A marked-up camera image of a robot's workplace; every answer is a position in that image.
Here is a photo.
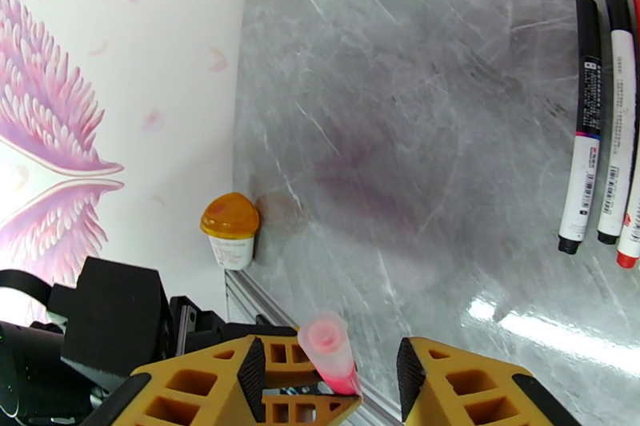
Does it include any white red marker barcode label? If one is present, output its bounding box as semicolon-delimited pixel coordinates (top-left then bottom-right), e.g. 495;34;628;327
615;34;640;269

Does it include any white marker with black end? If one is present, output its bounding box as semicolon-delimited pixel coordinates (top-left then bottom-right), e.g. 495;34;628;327
597;32;638;246

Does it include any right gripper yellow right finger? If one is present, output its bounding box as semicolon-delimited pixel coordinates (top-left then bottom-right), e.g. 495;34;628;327
396;336;581;426

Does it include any white bottle with orange lid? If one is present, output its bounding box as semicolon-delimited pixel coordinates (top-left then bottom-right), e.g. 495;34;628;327
199;193;261;271

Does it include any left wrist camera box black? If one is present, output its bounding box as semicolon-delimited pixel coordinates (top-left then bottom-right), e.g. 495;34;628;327
50;255;174;376

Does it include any black marker cap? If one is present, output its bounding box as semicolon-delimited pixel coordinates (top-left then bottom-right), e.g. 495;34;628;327
574;0;601;55
603;0;634;36

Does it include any half black half white marker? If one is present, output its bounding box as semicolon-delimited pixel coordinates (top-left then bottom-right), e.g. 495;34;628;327
558;52;603;256

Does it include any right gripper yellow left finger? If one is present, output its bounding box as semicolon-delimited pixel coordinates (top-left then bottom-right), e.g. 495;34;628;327
92;336;266;426

